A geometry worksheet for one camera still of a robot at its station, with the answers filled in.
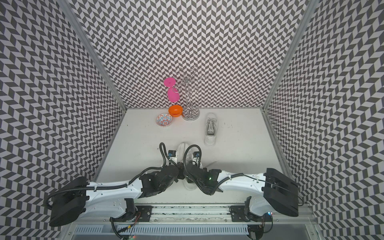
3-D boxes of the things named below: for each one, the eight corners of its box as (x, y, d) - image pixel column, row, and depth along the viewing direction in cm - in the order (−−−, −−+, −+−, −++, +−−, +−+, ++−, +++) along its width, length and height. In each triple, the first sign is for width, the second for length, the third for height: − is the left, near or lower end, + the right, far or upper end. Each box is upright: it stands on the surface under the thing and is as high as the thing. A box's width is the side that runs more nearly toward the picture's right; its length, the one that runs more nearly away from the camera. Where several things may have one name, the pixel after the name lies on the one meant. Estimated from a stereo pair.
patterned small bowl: (155, 126, 108) (154, 123, 105) (158, 115, 115) (157, 112, 112) (171, 126, 108) (170, 123, 105) (173, 115, 115) (172, 112, 112)
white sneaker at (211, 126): (204, 146, 98) (205, 138, 90) (204, 117, 114) (204, 108, 107) (218, 146, 98) (219, 138, 90) (215, 117, 114) (216, 108, 107)
